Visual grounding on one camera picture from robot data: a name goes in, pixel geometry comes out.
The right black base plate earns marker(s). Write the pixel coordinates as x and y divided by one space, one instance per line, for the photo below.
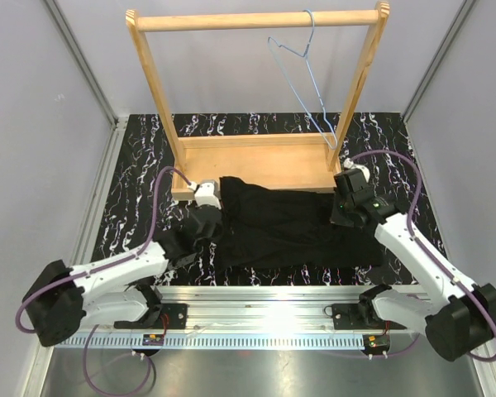
347 317

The light blue wire hanger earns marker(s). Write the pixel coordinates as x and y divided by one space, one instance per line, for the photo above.
328 134

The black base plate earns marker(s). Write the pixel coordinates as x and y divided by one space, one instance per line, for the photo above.
170 316
347 317

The black trousers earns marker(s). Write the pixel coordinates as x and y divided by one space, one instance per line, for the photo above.
270 229

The aluminium frame post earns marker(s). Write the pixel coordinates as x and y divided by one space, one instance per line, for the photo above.
462 15
63 27

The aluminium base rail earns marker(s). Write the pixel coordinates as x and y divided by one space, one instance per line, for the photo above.
299 309

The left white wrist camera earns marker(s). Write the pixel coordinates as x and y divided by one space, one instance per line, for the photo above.
206 193

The left aluminium frame post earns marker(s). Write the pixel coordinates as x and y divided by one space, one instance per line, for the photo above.
63 27

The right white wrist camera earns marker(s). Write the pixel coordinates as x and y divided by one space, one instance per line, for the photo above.
349 164

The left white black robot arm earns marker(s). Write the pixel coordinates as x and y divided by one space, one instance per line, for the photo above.
118 291

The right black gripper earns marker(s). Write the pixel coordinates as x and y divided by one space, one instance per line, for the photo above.
335 217

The wooden clothes rack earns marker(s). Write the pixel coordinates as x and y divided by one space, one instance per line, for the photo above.
220 63

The slotted grey cable duct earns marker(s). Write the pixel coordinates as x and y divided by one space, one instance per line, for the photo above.
223 341

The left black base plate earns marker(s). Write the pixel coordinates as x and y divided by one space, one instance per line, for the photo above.
170 316

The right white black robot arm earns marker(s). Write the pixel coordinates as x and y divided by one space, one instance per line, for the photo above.
458 316

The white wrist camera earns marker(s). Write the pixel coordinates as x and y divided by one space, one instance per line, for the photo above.
206 193
349 164

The right aluminium frame post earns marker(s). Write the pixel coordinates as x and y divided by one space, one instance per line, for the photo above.
462 15

